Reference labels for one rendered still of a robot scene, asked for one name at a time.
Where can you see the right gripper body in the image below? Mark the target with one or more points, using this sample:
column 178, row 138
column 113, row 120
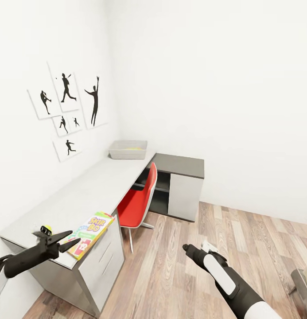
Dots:
column 194, row 253

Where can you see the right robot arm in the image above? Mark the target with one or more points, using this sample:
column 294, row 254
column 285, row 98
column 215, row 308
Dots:
column 242, row 299

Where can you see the board game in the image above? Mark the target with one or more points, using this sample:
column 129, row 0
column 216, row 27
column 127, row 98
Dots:
column 89, row 233

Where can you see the swivel chair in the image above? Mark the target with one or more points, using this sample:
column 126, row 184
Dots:
column 135, row 204

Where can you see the desk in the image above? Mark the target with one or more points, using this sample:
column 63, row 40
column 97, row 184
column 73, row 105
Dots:
column 88, row 283

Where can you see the toy box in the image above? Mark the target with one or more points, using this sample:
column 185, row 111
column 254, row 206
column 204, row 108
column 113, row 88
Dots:
column 128, row 149

